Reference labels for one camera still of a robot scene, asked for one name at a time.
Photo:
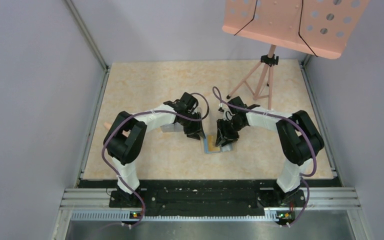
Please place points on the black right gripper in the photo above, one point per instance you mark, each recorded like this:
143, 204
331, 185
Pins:
224, 136

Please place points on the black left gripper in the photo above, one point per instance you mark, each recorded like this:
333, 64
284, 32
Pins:
195, 130

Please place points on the gold credit card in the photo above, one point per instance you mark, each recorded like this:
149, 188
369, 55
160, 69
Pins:
210, 144

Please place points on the clear acrylic card box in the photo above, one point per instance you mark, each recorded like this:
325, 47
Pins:
176, 126

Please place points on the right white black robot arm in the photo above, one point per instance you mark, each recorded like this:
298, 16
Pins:
299, 138

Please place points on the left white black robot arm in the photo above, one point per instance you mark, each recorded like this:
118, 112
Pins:
124, 139

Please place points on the pink wooden cylinder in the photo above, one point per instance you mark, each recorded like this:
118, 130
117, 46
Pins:
107, 125

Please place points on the pink music stand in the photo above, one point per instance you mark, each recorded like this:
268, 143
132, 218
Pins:
317, 27

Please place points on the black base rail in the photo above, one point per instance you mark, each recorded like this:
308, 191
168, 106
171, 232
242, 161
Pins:
214, 198

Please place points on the grey slotted cable duct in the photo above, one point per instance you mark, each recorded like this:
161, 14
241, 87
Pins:
127, 216

